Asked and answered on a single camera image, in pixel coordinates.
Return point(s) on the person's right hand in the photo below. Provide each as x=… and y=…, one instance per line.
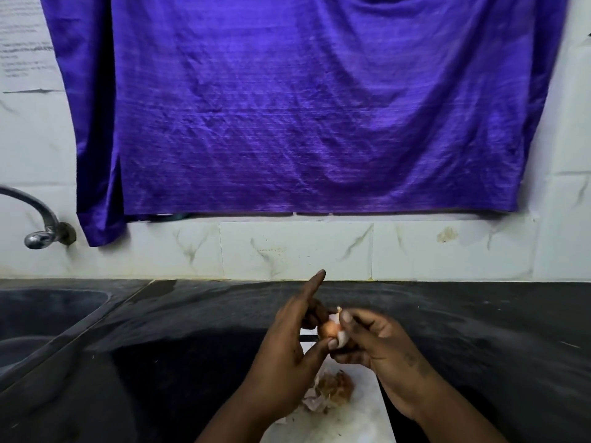
x=397, y=364

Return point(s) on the person's left hand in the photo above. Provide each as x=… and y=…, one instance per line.
x=281, y=364

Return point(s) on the small brown onion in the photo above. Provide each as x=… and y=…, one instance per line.
x=328, y=329

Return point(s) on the pile of onion peels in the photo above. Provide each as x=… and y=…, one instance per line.
x=337, y=389

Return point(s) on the person's left forearm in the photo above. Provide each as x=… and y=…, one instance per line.
x=231, y=426

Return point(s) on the person's right forearm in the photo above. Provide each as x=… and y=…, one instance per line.
x=457, y=422

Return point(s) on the black stone countertop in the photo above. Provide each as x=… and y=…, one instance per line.
x=485, y=336

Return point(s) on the white marble cutting board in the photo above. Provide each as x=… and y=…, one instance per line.
x=365, y=419

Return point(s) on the black kitchen sink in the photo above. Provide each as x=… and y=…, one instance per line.
x=41, y=313

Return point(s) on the purple cloth curtain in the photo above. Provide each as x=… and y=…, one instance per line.
x=314, y=110

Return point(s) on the white printed paper notice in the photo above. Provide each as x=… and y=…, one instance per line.
x=30, y=64

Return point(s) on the chrome wall faucet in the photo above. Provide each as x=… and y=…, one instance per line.
x=41, y=238

